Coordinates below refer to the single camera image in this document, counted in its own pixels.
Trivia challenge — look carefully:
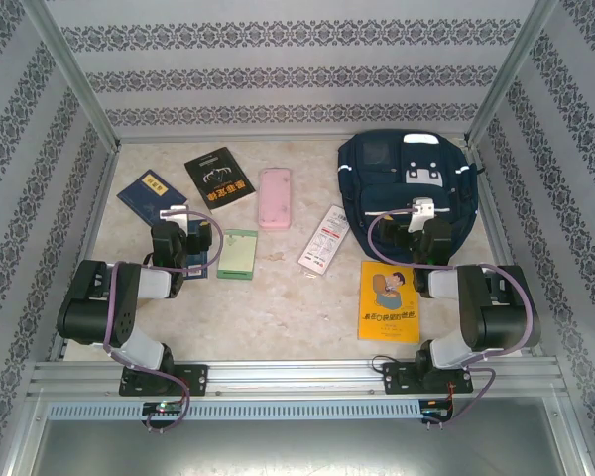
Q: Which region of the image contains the circuit board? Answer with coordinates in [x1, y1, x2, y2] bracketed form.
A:
[422, 399, 455, 422]
[142, 402, 184, 416]

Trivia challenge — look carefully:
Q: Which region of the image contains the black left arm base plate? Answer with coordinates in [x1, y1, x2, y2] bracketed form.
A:
[118, 364, 209, 398]

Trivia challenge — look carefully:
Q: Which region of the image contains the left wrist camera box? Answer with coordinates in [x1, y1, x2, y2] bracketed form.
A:
[157, 204, 188, 223]

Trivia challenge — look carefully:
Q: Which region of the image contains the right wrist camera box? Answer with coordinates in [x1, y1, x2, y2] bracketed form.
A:
[407, 196, 436, 233]

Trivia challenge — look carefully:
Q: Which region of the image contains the grey slotted cable duct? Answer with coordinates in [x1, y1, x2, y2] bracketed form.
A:
[47, 400, 422, 421]

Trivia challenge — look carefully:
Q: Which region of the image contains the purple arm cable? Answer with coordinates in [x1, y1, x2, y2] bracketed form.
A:
[101, 209, 226, 433]
[368, 207, 536, 433]

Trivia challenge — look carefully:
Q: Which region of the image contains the navy book with yellow label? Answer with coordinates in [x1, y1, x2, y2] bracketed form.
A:
[116, 169, 188, 230]

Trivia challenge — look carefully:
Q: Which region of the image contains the aluminium table edge rail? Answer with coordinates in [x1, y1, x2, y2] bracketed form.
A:
[49, 148, 121, 363]
[116, 131, 470, 146]
[463, 146, 544, 358]

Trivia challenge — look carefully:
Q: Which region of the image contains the aluminium mounting rail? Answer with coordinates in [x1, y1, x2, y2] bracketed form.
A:
[27, 360, 561, 398]

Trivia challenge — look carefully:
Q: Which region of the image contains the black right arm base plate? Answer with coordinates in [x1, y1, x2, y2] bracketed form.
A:
[382, 361, 475, 397]

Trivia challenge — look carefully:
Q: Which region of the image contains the right circuit board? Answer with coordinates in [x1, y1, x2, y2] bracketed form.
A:
[422, 399, 455, 422]

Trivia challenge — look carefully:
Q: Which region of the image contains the green notebook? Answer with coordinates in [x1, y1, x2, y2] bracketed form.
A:
[216, 228, 259, 283]

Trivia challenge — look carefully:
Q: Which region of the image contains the navy blue backpack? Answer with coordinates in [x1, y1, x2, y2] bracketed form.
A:
[336, 129, 480, 262]

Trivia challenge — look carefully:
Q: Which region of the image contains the pink pencil case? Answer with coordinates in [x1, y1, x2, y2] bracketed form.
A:
[257, 167, 294, 230]

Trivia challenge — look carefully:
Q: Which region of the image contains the aluminium frame post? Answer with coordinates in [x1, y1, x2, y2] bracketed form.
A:
[464, 0, 561, 148]
[22, 0, 123, 153]

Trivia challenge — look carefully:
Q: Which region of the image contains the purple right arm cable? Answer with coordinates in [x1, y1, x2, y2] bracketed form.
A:
[368, 207, 536, 433]

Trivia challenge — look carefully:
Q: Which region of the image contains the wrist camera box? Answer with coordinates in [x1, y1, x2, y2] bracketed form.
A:
[157, 204, 188, 223]
[407, 196, 436, 233]

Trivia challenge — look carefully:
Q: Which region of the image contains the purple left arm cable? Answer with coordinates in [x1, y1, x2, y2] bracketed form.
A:
[101, 209, 226, 433]

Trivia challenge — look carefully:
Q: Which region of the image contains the blue book with barcode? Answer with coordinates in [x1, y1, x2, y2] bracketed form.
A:
[180, 220, 214, 282]

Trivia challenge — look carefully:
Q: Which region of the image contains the left circuit board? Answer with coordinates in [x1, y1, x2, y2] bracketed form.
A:
[142, 402, 184, 416]

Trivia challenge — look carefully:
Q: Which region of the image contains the black book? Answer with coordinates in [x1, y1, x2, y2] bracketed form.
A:
[183, 146, 257, 214]

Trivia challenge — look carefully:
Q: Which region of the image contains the grey metal sheet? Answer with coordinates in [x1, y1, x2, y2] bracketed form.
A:
[7, 396, 591, 476]

